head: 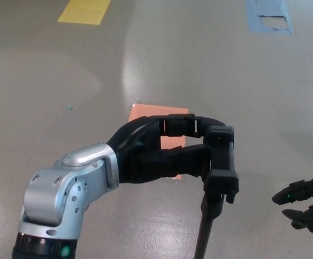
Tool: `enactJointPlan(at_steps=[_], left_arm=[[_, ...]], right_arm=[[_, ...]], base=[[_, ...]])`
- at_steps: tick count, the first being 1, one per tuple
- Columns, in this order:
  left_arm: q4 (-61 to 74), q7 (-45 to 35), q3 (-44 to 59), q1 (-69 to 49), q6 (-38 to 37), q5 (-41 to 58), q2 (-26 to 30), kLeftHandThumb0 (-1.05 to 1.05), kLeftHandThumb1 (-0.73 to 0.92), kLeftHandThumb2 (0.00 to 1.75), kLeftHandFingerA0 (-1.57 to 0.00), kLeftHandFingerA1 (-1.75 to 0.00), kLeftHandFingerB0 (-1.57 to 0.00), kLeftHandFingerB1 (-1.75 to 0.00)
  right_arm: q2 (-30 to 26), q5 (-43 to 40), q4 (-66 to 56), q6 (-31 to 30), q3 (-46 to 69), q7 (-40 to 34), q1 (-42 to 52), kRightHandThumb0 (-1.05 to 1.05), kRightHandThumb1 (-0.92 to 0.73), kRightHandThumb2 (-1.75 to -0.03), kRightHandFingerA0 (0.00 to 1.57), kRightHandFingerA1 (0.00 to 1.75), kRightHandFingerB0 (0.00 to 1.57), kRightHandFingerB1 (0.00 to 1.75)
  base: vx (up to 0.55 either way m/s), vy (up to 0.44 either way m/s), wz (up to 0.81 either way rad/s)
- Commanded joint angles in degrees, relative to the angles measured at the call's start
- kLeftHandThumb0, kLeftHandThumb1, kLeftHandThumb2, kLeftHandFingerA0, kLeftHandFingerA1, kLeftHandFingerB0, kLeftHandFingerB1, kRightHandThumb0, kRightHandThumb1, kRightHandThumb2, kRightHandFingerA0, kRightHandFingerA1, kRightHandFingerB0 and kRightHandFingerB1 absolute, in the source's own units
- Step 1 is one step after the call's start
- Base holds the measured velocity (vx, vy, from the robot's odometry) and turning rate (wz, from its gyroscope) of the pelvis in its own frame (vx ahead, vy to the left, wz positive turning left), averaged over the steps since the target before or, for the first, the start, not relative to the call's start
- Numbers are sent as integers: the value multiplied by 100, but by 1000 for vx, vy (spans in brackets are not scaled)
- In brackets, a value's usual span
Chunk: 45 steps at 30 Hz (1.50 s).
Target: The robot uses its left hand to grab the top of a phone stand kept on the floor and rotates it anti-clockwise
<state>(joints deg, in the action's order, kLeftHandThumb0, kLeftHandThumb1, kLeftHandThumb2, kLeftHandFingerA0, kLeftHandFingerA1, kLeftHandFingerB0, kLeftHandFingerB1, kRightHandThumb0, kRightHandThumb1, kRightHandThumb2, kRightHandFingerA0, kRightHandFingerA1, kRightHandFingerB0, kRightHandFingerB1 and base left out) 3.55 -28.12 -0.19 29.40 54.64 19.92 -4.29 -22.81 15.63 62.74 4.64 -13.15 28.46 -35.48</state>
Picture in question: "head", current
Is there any orange floor sheet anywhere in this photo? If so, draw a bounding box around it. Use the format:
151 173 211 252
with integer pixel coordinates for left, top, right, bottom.
128 104 189 180

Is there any yellow floor sheet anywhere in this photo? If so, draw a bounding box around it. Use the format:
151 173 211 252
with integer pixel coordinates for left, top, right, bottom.
57 0 112 25

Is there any torn blue floor sheet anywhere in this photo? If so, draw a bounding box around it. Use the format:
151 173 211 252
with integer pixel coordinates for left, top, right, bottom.
245 0 294 35

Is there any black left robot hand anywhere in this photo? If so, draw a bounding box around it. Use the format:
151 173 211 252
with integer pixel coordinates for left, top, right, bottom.
106 113 226 186

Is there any black phone stand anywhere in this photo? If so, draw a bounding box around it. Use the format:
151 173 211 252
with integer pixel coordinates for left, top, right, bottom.
193 125 240 259

